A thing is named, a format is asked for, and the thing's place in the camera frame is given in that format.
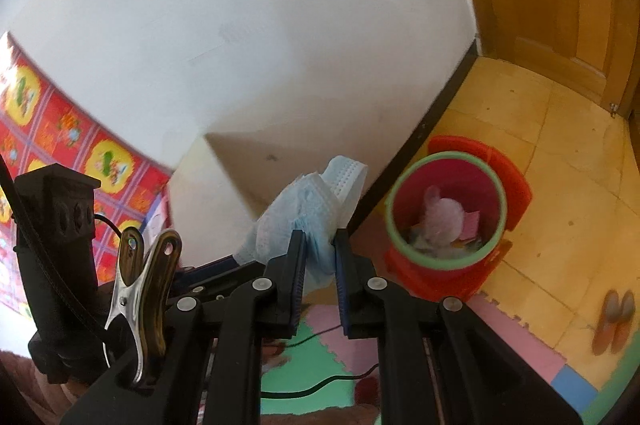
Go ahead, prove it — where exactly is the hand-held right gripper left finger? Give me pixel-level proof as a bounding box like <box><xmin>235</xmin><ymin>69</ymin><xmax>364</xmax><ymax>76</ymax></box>
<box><xmin>60</xmin><ymin>229</ymin><xmax>308</xmax><ymax>425</ymax></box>

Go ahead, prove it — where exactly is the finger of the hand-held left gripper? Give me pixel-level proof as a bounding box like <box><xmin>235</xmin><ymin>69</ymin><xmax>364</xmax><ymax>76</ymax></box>
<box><xmin>172</xmin><ymin>255</ymin><xmax>261</xmax><ymax>301</ymax></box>

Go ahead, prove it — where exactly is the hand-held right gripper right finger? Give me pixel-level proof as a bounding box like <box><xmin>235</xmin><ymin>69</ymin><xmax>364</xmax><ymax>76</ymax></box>
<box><xmin>334</xmin><ymin>228</ymin><xmax>583</xmax><ymax>425</ymax></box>

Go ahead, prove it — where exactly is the blue face mask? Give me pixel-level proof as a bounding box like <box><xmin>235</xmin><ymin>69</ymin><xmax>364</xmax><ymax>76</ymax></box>
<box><xmin>234</xmin><ymin>155</ymin><xmax>371</xmax><ymax>291</ymax></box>

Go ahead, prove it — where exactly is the red bucket green rim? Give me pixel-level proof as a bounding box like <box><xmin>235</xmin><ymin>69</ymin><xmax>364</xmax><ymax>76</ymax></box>
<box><xmin>385</xmin><ymin>151</ymin><xmax>508</xmax><ymax>273</ymax></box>

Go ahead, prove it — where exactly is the plaid heart blanket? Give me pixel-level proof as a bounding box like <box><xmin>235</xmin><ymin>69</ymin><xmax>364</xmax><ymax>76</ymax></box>
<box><xmin>142</xmin><ymin>192</ymin><xmax>173</xmax><ymax>266</ymax></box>

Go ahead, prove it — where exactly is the white wooden table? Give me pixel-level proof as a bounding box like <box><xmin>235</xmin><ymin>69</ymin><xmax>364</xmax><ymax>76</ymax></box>
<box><xmin>167</xmin><ymin>132</ymin><xmax>281</xmax><ymax>266</ymax></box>

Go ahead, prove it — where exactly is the metal spring clamp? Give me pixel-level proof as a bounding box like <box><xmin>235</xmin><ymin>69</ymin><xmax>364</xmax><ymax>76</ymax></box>
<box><xmin>102</xmin><ymin>226</ymin><xmax>185</xmax><ymax>388</ymax></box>

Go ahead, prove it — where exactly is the colourful foam puzzle mat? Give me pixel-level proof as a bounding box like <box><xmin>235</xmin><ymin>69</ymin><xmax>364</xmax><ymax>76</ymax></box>
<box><xmin>200</xmin><ymin>295</ymin><xmax>601</xmax><ymax>425</ymax></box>

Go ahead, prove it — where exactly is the red bin with green rim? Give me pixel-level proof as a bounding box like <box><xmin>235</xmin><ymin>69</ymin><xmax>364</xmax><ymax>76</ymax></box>
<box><xmin>384</xmin><ymin>135</ymin><xmax>533</xmax><ymax>303</ymax></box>

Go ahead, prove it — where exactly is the red floral wall cloth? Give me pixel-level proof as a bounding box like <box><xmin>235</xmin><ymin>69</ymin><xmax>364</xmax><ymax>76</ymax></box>
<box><xmin>0</xmin><ymin>32</ymin><xmax>173</xmax><ymax>316</ymax></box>

